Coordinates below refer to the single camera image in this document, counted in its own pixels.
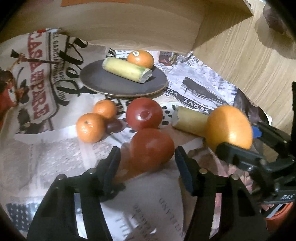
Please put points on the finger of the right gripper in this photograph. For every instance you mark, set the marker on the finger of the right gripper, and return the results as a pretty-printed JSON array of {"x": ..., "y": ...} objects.
[
  {"x": 241, "y": 158},
  {"x": 269, "y": 134}
]

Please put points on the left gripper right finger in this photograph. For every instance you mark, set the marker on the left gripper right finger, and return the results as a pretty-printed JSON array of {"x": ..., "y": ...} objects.
[{"x": 240, "y": 218}]

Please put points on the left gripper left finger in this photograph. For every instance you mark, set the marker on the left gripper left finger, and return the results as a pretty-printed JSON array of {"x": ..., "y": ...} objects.
[{"x": 55, "y": 218}]

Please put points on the large plain orange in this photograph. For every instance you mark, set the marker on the large plain orange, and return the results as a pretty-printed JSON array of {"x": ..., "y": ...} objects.
[{"x": 228, "y": 124}]

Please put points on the yellow banana piece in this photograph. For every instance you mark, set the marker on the yellow banana piece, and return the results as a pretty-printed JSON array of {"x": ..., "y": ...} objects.
[
  {"x": 126, "y": 69},
  {"x": 188, "y": 120}
]

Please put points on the red tomato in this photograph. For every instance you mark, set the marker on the red tomato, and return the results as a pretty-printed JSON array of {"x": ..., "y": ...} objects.
[
  {"x": 149, "y": 148},
  {"x": 144, "y": 113}
]

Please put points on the small tangerine front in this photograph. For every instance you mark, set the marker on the small tangerine front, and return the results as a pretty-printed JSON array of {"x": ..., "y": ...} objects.
[{"x": 90, "y": 128}]

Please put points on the small tangerine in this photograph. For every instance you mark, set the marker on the small tangerine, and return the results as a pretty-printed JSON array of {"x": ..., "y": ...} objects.
[
  {"x": 105, "y": 108},
  {"x": 90, "y": 128}
]

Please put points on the small tangerine back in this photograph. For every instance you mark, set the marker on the small tangerine back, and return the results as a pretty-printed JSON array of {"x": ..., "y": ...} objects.
[{"x": 105, "y": 108}]

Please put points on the orange with sticker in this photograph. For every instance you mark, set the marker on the orange with sticker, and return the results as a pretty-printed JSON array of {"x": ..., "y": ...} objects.
[{"x": 141, "y": 58}]

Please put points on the pink striped curtain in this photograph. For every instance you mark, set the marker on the pink striped curtain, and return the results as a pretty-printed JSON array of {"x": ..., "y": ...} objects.
[{"x": 275, "y": 22}]

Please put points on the printed newspaper sheet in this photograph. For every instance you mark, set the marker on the printed newspaper sheet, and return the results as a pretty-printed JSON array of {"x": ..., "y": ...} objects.
[{"x": 39, "y": 140}]

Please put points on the dark round plate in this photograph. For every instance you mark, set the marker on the dark round plate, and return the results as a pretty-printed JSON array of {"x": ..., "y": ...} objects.
[{"x": 95, "y": 78}]

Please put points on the orange sticky note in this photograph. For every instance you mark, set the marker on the orange sticky note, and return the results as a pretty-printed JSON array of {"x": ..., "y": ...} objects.
[{"x": 65, "y": 3}]

